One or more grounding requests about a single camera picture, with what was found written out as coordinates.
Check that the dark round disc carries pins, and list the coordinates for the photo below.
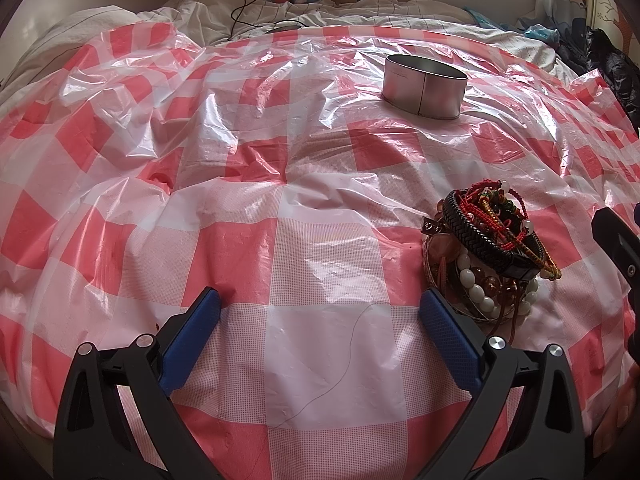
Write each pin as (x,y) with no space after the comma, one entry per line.
(285,27)

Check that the white striped duvet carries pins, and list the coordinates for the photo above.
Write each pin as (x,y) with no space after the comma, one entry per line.
(210,20)

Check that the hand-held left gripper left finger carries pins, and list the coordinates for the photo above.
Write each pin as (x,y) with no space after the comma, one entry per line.
(192,340)

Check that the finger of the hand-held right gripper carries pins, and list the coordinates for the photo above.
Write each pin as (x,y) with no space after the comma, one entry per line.
(617,247)

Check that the round silver metal tin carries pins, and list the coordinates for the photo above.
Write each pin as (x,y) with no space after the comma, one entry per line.
(425,90)

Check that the blue plastic bag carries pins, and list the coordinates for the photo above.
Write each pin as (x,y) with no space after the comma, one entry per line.
(542,34)

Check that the red white checkered plastic sheet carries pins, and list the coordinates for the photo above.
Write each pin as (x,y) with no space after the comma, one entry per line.
(250,200)

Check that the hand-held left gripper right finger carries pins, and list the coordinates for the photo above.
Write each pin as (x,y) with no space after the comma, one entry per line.
(450,345)

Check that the black puffy jacket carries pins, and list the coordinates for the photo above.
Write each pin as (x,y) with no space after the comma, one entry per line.
(607,62)

